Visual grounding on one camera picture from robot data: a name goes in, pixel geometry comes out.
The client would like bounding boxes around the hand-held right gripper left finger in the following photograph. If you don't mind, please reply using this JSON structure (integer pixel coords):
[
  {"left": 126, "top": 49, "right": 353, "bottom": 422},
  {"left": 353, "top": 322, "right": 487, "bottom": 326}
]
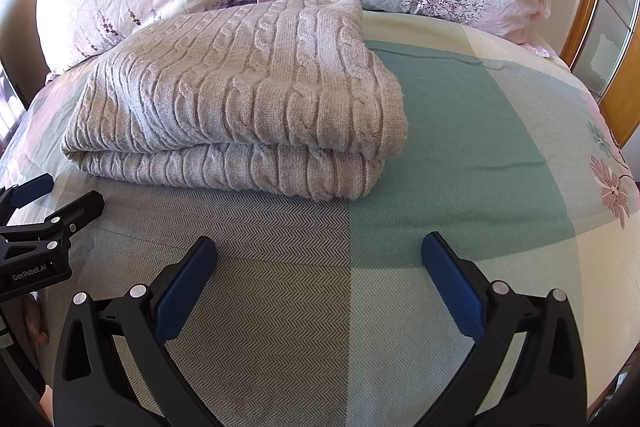
[{"left": 52, "top": 236, "right": 223, "bottom": 427}]

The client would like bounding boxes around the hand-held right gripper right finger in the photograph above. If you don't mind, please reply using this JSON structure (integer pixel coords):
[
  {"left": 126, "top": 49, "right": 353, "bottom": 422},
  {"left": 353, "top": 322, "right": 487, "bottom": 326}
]
[{"left": 421, "top": 232, "right": 588, "bottom": 427}]

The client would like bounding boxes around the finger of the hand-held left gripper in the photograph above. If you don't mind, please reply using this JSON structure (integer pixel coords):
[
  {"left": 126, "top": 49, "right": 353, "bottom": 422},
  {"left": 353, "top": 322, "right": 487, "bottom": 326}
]
[
  {"left": 0, "top": 190, "right": 106, "bottom": 258},
  {"left": 0, "top": 173, "right": 55, "bottom": 226}
]

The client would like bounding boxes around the grey cable knit sweater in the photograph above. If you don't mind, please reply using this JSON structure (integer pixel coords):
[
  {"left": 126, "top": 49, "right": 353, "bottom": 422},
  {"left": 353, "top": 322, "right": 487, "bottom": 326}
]
[{"left": 61, "top": 0, "right": 408, "bottom": 202}]

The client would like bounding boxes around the person's left hand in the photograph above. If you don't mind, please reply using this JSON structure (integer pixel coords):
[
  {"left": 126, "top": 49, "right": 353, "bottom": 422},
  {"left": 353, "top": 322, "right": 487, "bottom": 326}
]
[{"left": 23, "top": 296, "right": 52, "bottom": 344}]

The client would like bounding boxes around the checked floral bed sheet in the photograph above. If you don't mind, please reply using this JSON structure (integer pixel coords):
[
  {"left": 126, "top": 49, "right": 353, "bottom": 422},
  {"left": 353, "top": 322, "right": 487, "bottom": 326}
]
[{"left": 0, "top": 9, "right": 640, "bottom": 427}]

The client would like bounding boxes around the frosted glass panel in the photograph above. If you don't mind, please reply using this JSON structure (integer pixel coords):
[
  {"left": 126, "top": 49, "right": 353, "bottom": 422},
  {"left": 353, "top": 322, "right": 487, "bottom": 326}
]
[{"left": 572, "top": 0, "right": 640, "bottom": 100}]

